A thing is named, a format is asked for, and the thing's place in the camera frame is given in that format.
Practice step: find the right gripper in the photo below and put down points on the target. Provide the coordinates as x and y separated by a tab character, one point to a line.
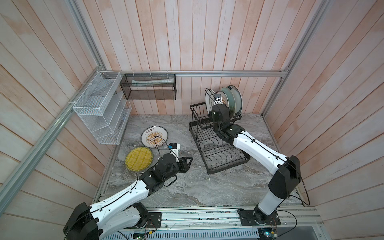
211	116

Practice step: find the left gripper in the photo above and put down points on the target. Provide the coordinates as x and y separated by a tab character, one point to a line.
183	162

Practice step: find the mint green flower plate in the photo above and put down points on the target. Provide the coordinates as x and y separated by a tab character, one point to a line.
230	101

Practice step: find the orange sunburst plate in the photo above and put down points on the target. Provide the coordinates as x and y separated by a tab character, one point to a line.
219	92
154	136

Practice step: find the white plate green clover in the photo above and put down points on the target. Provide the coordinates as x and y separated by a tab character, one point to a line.
210	99

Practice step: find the green rim white plate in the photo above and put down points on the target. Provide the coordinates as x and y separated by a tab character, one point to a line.
238	100

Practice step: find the yellow round plate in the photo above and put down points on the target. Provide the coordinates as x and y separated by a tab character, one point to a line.
139	159

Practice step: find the black two-tier dish rack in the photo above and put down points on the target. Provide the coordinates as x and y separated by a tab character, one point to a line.
217	154

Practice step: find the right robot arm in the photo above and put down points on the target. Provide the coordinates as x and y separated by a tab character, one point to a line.
285	170

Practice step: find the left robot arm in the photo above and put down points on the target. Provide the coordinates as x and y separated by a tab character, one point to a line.
124	209

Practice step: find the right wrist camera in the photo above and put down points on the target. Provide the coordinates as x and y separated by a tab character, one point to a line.
218	99

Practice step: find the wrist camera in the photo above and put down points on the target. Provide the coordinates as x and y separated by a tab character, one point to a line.
175	148
218	99

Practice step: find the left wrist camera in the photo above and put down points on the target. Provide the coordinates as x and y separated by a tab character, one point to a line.
175	148

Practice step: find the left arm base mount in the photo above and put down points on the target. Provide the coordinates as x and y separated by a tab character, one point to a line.
150	220

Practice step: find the black mesh wall basket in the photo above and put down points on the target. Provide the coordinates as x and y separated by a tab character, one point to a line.
149	87

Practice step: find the white wire mesh shelf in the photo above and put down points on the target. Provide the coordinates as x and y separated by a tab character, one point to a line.
102	109

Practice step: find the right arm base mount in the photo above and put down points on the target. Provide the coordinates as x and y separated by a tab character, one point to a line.
258	218

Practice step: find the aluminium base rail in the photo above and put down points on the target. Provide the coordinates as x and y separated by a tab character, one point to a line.
226	217

